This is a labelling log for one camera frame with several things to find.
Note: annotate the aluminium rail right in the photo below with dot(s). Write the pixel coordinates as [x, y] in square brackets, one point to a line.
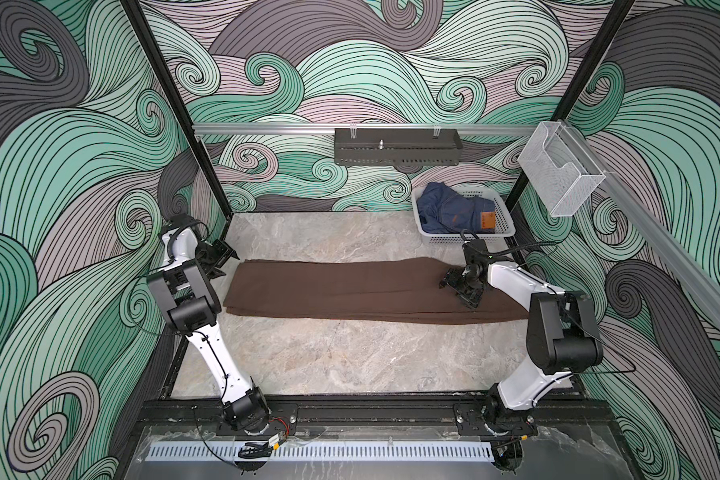
[701, 287]

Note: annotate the white slotted cable duct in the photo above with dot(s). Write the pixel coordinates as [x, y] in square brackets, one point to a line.
[406, 451]

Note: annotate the blue jeans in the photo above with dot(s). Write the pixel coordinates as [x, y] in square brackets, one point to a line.
[442, 210]

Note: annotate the aluminium rail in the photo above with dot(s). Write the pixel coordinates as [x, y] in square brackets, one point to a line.
[280, 128]
[701, 287]

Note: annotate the aluminium rail back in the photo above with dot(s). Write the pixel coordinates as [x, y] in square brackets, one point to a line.
[280, 128]

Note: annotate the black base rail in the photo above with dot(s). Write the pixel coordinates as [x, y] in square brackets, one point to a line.
[466, 412]

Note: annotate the brown trousers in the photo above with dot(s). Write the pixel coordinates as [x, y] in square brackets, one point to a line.
[405, 291]

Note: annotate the white mesh wall holder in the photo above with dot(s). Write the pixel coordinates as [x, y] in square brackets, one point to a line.
[561, 167]

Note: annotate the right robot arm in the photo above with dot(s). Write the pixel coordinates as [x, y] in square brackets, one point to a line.
[562, 337]

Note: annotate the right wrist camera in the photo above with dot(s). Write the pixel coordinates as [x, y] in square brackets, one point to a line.
[476, 252]

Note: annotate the black perforated metal tray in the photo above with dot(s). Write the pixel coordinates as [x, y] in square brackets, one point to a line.
[395, 147]

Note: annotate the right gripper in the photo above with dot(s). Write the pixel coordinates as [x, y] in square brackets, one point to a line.
[449, 278]

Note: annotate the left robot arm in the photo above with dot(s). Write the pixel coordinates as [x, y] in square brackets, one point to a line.
[189, 304]

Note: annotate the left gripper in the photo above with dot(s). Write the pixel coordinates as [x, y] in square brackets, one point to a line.
[222, 252]

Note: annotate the white plastic basket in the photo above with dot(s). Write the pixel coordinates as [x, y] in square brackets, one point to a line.
[505, 226]

